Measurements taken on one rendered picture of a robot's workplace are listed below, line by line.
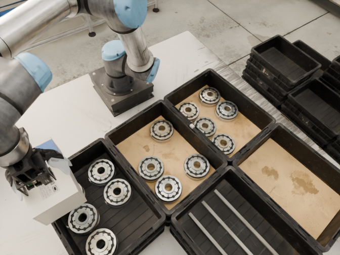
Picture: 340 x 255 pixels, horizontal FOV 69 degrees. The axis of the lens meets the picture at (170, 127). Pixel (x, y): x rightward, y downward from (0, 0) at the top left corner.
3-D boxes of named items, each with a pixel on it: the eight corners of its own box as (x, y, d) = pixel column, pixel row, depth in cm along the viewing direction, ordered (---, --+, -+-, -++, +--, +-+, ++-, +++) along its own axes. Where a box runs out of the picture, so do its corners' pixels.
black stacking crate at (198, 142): (108, 149, 107) (102, 136, 97) (161, 114, 117) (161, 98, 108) (167, 223, 91) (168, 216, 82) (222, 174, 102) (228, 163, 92)
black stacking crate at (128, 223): (42, 194, 96) (29, 183, 86) (107, 150, 106) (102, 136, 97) (97, 286, 80) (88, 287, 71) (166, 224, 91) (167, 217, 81)
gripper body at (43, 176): (27, 198, 58) (-1, 180, 47) (15, 169, 61) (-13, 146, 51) (59, 180, 60) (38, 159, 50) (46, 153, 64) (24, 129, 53)
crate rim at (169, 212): (103, 138, 98) (102, 135, 96) (161, 101, 109) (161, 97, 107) (168, 218, 83) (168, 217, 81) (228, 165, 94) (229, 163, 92)
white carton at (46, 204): (23, 169, 76) (7, 157, 69) (60, 150, 80) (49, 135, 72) (46, 225, 68) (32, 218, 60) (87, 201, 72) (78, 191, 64)
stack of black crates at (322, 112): (269, 121, 198) (287, 94, 169) (293, 104, 208) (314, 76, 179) (309, 159, 181) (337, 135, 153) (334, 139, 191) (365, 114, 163)
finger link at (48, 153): (57, 167, 66) (26, 166, 58) (54, 162, 67) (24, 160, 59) (68, 155, 65) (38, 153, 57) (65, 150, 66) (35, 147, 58)
